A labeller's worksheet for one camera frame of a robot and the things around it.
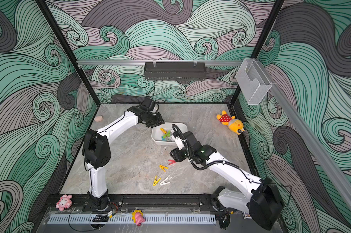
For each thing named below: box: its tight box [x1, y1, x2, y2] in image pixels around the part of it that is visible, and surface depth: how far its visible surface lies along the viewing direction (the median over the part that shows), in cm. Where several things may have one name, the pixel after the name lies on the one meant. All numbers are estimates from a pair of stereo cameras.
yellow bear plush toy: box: [216, 110, 246, 135], surface depth 102 cm
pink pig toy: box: [55, 194, 73, 212], surface depth 73 cm
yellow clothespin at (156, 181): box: [153, 175, 162, 186], surface depth 81 cm
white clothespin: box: [159, 174, 171, 186], surface depth 81 cm
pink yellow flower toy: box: [131, 209, 145, 227], surface depth 69 cm
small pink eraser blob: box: [94, 115, 104, 122], surface depth 111 cm
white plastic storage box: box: [151, 122, 189, 146], surface depth 100 cm
